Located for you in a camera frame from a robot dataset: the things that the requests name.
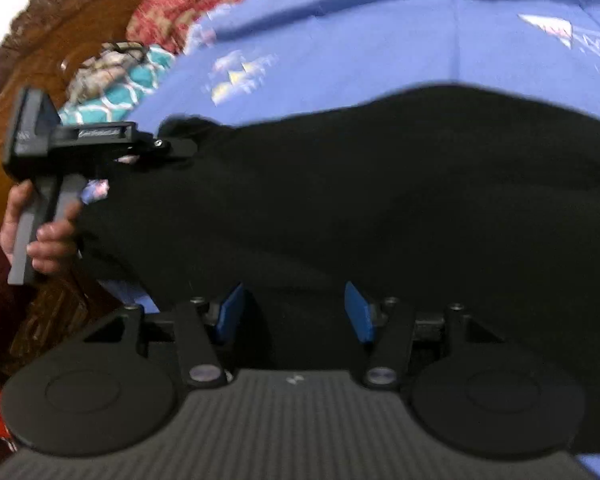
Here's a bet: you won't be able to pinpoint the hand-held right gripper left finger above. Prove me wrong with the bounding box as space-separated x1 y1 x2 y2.
82 282 247 390

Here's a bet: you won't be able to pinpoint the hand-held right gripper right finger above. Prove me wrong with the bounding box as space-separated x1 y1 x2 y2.
344 280 507 391

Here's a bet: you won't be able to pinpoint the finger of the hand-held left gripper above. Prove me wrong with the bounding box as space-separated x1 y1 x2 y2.
130 130 199 165

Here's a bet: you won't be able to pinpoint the black pants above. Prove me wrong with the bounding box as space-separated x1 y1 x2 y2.
74 79 600 461

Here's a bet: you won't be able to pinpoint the person's left hand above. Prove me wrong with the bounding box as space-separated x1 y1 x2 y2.
0 181 82 277

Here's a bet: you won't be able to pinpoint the teal patterned pillow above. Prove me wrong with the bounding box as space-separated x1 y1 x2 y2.
59 42 177 128

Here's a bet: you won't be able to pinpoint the carved wooden headboard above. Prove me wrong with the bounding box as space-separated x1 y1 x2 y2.
0 0 203 378

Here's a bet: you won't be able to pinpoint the grey patterned cloth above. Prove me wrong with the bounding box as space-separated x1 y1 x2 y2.
67 41 150 102

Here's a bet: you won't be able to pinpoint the red patterned blanket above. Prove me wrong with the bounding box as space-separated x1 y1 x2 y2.
126 0 281 57

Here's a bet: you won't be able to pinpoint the blue printed bedsheet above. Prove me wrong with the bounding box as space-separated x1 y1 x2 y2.
100 0 600 480

